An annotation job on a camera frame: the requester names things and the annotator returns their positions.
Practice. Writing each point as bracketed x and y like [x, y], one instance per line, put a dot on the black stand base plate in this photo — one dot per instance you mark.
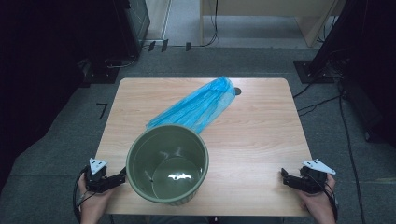
[104, 76]

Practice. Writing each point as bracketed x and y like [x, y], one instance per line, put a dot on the black stand with square base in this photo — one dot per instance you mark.
[311, 73]

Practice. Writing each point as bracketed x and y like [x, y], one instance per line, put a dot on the light wooden desk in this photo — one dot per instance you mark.
[264, 7]

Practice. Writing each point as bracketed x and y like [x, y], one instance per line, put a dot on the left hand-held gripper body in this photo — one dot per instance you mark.
[96, 180]

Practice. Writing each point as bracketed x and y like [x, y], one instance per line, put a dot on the person's left hand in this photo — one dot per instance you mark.
[93, 202]

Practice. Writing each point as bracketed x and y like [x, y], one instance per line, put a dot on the person's right hand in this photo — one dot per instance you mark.
[317, 203]

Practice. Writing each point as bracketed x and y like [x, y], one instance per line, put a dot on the green plastic trash bin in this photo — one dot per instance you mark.
[144, 161]

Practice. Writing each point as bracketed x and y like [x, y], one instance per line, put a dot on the dark cabinet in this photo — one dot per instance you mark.
[137, 25]

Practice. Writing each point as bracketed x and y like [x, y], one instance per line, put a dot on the blue plastic garbage bag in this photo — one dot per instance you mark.
[199, 105]

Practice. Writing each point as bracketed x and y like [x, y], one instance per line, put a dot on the dark round table grommet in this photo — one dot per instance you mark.
[238, 91]

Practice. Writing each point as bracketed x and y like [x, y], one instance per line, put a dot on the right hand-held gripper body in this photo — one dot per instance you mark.
[313, 182]

